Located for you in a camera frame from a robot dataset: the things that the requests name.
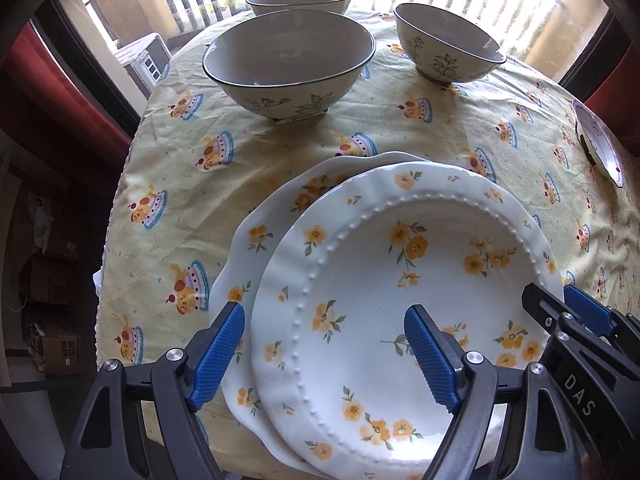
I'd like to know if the white air conditioner unit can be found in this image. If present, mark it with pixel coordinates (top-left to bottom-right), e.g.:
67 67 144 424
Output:
114 32 173 96

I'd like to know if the red curtain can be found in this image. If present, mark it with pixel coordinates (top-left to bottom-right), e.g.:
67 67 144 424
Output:
582 60 640 161
0 20 136 161

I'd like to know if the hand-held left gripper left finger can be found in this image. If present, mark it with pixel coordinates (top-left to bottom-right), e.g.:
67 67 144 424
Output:
60 301 246 480

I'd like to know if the small leaf print bowl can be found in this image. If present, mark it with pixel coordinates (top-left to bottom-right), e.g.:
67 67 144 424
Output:
393 2 507 83

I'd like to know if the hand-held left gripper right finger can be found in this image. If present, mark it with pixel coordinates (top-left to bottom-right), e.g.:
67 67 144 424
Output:
404 305 583 480

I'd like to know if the dark window frame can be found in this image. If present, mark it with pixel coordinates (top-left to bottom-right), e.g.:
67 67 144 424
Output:
30 0 618 128

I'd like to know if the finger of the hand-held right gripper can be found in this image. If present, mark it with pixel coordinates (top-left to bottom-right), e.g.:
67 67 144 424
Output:
565 287 640 356
521 284 576 341

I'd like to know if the yellow cake print tablecloth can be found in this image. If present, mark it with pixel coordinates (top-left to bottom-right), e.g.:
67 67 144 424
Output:
95 7 640 480

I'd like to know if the scalloped yellow flower plate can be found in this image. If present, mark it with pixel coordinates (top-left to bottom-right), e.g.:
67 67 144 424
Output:
207 151 436 480

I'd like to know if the red-pattern white plate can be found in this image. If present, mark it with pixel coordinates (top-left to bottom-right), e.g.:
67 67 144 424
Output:
571 100 626 189

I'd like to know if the beaded yellow flower plate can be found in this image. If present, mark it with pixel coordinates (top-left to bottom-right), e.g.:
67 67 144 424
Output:
248 161 562 476

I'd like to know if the cardboard box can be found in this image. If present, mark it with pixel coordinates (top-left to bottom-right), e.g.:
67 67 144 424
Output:
30 320 86 376
27 255 76 306

